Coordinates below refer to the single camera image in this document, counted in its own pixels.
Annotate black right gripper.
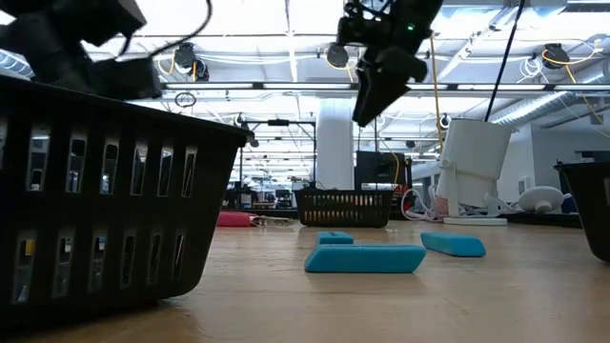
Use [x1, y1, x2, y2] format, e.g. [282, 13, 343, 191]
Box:
[352, 45, 429, 127]

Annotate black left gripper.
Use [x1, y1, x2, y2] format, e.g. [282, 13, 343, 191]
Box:
[26, 28, 164, 102]

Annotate black slotted plastic basket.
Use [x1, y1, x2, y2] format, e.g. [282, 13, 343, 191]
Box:
[0, 74, 256, 330]
[554, 160, 610, 263]
[293, 189, 397, 230]

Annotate blue rectangular eraser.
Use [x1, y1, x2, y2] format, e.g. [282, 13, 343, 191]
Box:
[419, 232, 488, 258]
[303, 244, 428, 274]
[316, 231, 356, 246]

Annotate pink handled pliers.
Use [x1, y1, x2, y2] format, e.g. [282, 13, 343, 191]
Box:
[216, 211, 297, 229]

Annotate black monitor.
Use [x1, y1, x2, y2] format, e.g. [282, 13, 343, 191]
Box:
[355, 151, 407, 192]

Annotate long ceiling light bar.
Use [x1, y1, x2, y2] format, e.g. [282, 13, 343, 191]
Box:
[161, 80, 610, 92]

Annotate white desk lamp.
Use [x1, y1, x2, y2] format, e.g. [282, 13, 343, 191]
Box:
[436, 117, 519, 227]

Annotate white round puck device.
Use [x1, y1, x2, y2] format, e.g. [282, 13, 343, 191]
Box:
[517, 185, 567, 214]

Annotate black ceiling cable reel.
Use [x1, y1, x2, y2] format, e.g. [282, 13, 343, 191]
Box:
[172, 41, 210, 83]
[541, 42, 572, 71]
[325, 42, 351, 69]

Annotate yellow hanging cable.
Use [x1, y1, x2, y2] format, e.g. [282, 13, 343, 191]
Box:
[428, 35, 445, 154]

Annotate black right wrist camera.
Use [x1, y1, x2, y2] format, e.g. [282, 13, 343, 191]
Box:
[335, 12, 385, 49]

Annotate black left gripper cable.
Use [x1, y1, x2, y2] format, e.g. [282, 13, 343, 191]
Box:
[121, 0, 214, 59]

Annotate white coiled cable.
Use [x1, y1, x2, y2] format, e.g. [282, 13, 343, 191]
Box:
[399, 185, 452, 223]

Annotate silver ventilation duct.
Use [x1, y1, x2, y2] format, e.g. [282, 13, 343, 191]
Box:
[490, 90, 610, 128]

